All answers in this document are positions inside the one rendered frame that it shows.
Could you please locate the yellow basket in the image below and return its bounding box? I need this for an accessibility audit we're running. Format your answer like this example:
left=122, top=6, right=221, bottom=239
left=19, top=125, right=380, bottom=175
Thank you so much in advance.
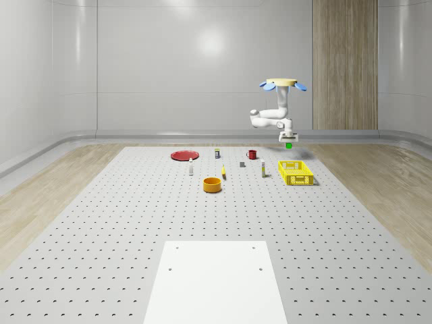
left=277, top=160, right=315, bottom=186

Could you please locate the white board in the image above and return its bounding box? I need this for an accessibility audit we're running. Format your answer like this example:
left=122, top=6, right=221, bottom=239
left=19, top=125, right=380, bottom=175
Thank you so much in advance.
left=142, top=240, right=289, bottom=324

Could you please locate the yellow bowl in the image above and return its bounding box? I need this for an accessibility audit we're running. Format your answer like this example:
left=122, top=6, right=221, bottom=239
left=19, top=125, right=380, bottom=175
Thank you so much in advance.
left=202, top=177, right=223, bottom=194

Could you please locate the drone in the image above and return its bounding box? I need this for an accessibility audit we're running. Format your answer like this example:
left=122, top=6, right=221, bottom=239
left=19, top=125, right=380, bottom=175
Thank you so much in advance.
left=259, top=78, right=308, bottom=93

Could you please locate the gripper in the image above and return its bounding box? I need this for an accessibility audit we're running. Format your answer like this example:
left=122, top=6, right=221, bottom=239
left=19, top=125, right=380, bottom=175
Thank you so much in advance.
left=277, top=132, right=300, bottom=145

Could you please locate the red plate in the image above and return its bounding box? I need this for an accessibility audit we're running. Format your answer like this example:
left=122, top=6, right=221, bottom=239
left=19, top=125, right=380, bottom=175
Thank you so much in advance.
left=170, top=150, right=200, bottom=163

